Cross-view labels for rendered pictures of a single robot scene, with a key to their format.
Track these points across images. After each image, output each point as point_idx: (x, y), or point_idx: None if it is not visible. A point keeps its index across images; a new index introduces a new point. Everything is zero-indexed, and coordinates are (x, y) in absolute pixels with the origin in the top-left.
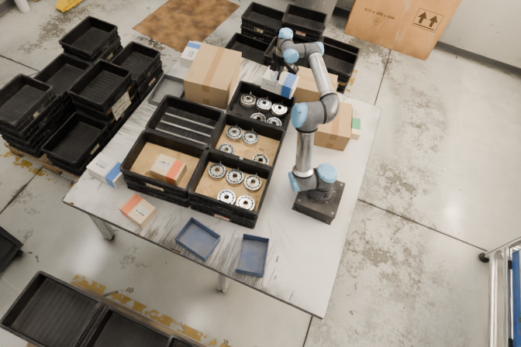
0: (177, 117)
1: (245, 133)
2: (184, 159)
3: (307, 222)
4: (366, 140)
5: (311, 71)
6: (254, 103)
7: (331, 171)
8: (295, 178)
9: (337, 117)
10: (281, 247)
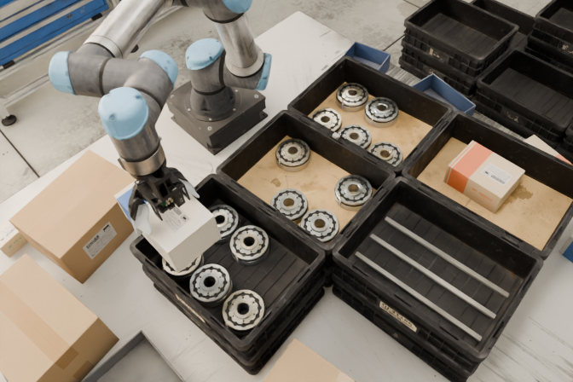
0: (449, 315)
1: (296, 214)
2: None
3: None
4: (43, 188)
5: (7, 356)
6: None
7: (198, 47)
8: (264, 55)
9: (71, 198)
10: (312, 77)
